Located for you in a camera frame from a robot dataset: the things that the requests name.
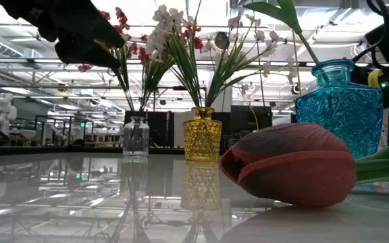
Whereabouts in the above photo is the yellow glass vase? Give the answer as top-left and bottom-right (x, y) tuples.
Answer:
(182, 106), (223, 163)

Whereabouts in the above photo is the blue glass vase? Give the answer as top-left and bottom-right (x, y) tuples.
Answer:
(295, 59), (384, 159)

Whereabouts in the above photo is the black overhead frame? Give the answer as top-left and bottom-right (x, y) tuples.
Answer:
(152, 86), (208, 109)

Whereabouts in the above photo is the black workstation frame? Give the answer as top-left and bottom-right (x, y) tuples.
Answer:
(34, 114), (95, 143)

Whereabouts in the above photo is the long black cable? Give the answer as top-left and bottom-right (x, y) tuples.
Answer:
(253, 36), (267, 109)

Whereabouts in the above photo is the clear glass vase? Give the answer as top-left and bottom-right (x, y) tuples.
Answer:
(122, 115), (150, 159)

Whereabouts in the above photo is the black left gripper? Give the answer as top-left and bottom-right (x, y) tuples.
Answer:
(0, 0), (126, 72)

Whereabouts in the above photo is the pink flower bunch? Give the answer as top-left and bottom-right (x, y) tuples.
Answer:
(128, 32), (176, 117)
(180, 25), (205, 52)
(77, 6), (138, 117)

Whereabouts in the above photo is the black monitor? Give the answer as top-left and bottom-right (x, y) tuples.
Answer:
(124, 110), (176, 149)
(230, 105), (274, 136)

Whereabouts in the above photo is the black ceiling fixture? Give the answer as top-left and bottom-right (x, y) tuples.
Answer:
(213, 31), (231, 51)

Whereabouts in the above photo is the long light strip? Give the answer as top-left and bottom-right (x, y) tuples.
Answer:
(89, 59), (319, 68)

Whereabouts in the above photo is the long yellow cable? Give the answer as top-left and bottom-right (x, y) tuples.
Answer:
(290, 30), (303, 98)

